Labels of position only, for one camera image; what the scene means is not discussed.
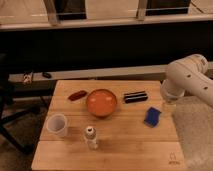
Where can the white black clip on ledge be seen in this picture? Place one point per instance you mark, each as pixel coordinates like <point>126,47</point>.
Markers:
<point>27,78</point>

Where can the small black object on ledge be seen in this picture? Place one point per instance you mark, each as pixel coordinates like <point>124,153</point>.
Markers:
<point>46,75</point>

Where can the black rectangular block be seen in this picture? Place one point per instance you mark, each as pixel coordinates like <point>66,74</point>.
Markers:
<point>135,97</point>

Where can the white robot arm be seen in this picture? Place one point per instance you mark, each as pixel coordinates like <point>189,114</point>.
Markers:
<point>186,75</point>

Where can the orange bowl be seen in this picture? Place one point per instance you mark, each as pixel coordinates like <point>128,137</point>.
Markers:
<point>101,103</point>

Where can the small clear plastic bottle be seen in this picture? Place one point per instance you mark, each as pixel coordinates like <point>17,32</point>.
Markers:
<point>90,137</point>

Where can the blue sponge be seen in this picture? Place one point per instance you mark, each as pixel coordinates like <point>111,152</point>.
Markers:
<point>152,117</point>

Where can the red brown oblong object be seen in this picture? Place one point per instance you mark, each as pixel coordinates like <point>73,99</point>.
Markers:
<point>77,95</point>

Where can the white plastic cup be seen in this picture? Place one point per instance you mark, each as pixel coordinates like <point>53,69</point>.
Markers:
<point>57,124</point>

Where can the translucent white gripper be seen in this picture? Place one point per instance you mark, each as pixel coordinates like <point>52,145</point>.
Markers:
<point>168,108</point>

